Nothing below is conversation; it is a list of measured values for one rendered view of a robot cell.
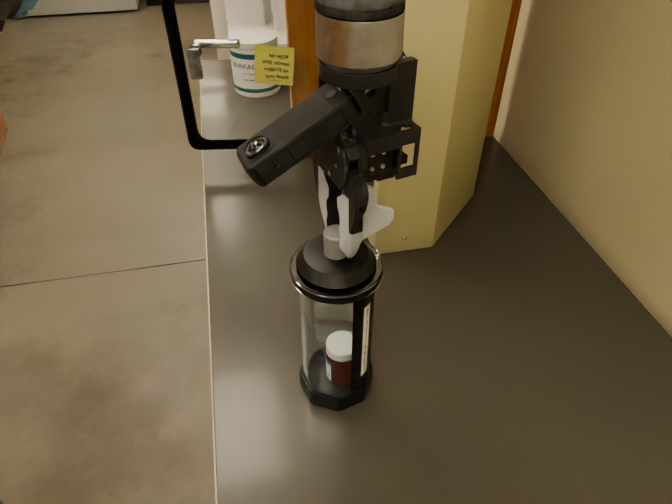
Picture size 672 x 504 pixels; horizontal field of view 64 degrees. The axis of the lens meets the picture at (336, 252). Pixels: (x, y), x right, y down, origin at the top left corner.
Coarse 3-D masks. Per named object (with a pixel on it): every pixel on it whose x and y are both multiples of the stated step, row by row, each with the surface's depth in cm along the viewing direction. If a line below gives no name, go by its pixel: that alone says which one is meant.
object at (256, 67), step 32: (192, 0) 96; (224, 0) 96; (256, 0) 96; (288, 0) 96; (192, 32) 99; (224, 32) 100; (256, 32) 100; (288, 32) 100; (224, 64) 104; (256, 64) 104; (288, 64) 104; (192, 96) 108; (224, 96) 108; (256, 96) 108; (288, 96) 108; (224, 128) 112; (256, 128) 113
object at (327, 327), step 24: (312, 288) 58; (360, 288) 58; (312, 312) 62; (336, 312) 60; (312, 336) 64; (336, 336) 63; (312, 360) 68; (336, 360) 66; (312, 384) 71; (336, 384) 69
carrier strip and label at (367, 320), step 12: (360, 300) 60; (372, 300) 63; (360, 312) 62; (372, 312) 65; (360, 324) 63; (360, 336) 64; (360, 348) 66; (360, 360) 68; (360, 372) 69; (360, 384) 71
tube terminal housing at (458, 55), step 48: (432, 0) 70; (480, 0) 74; (432, 48) 74; (480, 48) 81; (432, 96) 79; (480, 96) 90; (432, 144) 84; (480, 144) 101; (384, 192) 88; (432, 192) 90; (384, 240) 95; (432, 240) 98
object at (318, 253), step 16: (336, 224) 59; (320, 240) 62; (336, 240) 58; (304, 256) 60; (320, 256) 60; (336, 256) 59; (368, 256) 60; (304, 272) 59; (320, 272) 58; (336, 272) 58; (352, 272) 58; (368, 272) 59; (336, 288) 58
